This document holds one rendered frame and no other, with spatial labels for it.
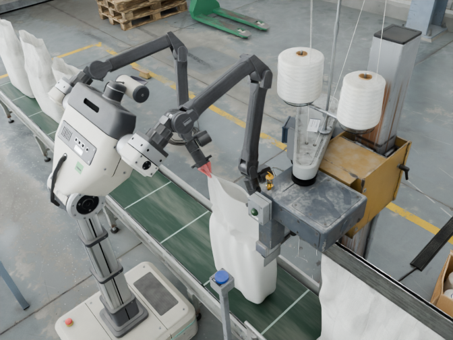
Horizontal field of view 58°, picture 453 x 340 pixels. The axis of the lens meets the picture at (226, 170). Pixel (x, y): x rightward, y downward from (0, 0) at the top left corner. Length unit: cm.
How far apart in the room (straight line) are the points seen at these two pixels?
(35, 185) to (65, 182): 226
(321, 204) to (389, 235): 184
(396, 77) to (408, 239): 187
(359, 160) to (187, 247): 130
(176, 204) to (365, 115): 171
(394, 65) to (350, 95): 22
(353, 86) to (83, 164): 100
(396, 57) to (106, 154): 105
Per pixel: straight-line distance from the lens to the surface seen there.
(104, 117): 158
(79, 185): 166
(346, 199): 145
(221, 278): 181
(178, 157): 384
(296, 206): 140
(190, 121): 147
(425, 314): 156
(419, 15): 633
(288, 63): 149
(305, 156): 147
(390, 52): 153
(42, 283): 317
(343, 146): 168
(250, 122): 165
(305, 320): 226
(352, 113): 140
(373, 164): 162
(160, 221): 273
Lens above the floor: 232
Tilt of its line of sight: 40 degrees down
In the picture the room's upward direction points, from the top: 4 degrees counter-clockwise
